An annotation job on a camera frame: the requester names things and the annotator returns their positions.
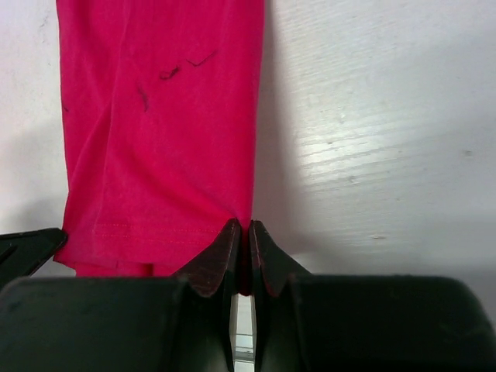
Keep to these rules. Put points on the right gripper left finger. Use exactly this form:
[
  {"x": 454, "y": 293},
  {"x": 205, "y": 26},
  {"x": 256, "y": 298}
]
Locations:
[{"x": 184, "y": 322}]

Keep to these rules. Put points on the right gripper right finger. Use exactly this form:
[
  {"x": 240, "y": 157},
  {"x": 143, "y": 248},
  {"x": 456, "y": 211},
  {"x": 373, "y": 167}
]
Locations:
[{"x": 314, "y": 322}]

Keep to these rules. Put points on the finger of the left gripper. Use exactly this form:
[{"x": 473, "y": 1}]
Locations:
[{"x": 24, "y": 253}]

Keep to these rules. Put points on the magenta t shirt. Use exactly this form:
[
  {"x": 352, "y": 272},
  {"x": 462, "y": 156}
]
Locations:
[{"x": 159, "y": 106}]

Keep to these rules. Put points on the aluminium rail frame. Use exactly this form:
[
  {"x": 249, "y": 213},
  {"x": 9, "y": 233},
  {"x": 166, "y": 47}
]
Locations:
[{"x": 243, "y": 357}]

